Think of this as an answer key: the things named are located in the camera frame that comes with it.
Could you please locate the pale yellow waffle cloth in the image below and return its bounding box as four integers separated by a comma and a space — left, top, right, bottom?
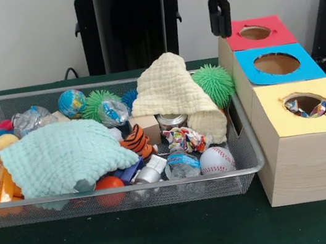
123, 44, 232, 157

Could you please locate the small colourful patterned cloth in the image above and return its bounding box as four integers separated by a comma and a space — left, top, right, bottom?
161, 121, 215, 159

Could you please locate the colourful polka dot cloth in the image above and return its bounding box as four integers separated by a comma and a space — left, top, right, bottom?
283, 94, 326, 122

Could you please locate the mint green waffle cloth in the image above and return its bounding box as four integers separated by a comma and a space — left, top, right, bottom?
0, 110, 144, 205

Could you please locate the wooden box with three holes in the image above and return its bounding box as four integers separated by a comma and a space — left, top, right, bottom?
212, 5, 326, 214

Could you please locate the shallow mesh bin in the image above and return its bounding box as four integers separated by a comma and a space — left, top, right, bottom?
0, 54, 270, 235

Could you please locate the green spiky rubber ball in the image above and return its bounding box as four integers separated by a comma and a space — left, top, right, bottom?
77, 86, 124, 124
190, 60, 238, 113

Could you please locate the white baseball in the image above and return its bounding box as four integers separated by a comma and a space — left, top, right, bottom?
197, 144, 237, 176

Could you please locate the orange tiger plush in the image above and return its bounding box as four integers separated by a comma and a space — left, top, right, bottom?
116, 121, 160, 162

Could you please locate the crushed clear water bottle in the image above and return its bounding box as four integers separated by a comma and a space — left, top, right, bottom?
160, 141, 203, 182

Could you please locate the globe print ball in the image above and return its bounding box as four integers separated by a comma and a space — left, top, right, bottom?
56, 87, 90, 121

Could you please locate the red ball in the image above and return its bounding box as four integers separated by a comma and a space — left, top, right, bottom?
93, 174, 128, 209

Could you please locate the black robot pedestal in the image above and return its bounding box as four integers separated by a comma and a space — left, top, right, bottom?
62, 0, 205, 80

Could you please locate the black looped cable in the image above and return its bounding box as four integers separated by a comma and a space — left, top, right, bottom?
62, 65, 82, 82

